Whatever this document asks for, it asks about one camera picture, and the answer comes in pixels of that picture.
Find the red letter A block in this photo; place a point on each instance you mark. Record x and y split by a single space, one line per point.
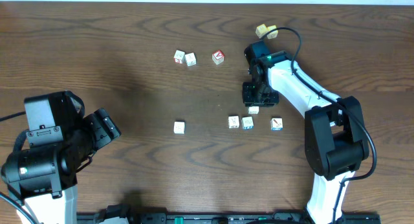
218 57

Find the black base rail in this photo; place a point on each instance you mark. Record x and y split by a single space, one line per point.
125 214

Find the plain white block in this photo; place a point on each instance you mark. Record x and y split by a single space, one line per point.
253 110

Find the yellow block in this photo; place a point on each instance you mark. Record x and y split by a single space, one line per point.
273 33
261 30

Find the white block teal side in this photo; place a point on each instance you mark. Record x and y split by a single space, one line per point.
179 127

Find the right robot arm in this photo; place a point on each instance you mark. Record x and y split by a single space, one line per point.
335 143

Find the white block blue side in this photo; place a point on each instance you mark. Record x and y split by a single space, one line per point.
190 59

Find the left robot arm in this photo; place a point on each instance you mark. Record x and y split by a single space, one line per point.
42 181

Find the yellow block left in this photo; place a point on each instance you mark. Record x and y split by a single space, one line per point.
261 30

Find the white block red number three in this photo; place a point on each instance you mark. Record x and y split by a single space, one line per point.
179 56

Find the yellow block right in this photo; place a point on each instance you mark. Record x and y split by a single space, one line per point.
273 33

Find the white block blue pencil picture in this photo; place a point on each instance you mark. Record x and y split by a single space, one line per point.
276 124

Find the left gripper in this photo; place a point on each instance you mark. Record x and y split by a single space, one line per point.
105 127

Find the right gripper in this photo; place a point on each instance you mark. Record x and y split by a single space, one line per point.
249 100

